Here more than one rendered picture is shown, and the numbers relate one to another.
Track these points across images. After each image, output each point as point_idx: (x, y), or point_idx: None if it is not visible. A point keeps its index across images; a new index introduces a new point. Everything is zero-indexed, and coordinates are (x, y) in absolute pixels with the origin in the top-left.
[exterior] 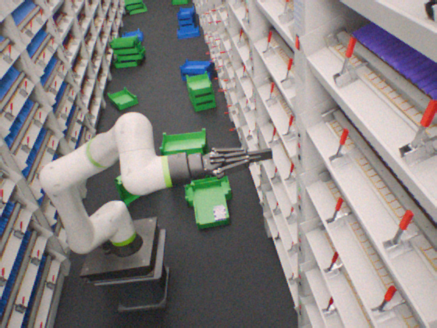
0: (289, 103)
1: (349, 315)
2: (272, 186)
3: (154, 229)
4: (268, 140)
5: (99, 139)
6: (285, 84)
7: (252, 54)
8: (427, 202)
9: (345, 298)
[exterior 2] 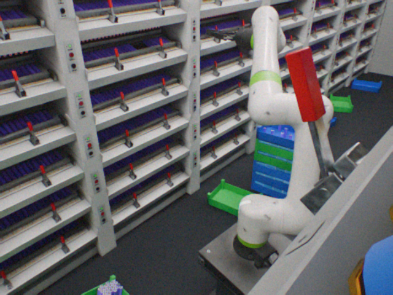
0: (172, 19)
1: (229, 70)
2: (135, 146)
3: (215, 238)
4: (116, 114)
5: (274, 55)
6: (163, 11)
7: (73, 47)
8: None
9: (224, 71)
